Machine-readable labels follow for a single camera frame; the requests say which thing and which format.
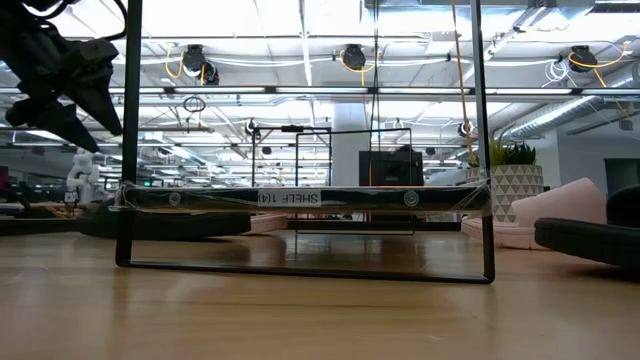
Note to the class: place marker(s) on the white shelf label sticker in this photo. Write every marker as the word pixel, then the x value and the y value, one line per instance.
pixel 290 198

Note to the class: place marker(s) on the silver ventilation duct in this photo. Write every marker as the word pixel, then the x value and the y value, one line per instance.
pixel 550 117

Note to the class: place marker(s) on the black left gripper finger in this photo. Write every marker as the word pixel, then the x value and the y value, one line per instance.
pixel 55 117
pixel 95 80

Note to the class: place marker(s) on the pink slide sandal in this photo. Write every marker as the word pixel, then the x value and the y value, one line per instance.
pixel 550 205

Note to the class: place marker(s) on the thin black metal stand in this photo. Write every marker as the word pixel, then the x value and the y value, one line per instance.
pixel 292 128

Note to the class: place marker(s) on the white robot figure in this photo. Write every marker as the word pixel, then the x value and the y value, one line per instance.
pixel 82 172

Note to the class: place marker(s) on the white building column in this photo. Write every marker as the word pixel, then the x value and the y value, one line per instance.
pixel 350 150

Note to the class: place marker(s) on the black slide sandal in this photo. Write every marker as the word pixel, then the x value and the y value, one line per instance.
pixel 590 240

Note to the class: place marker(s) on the black computer box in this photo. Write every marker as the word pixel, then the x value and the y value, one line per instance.
pixel 390 170

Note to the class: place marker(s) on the wooden shelf with black frame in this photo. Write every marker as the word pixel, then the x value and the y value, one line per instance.
pixel 375 199

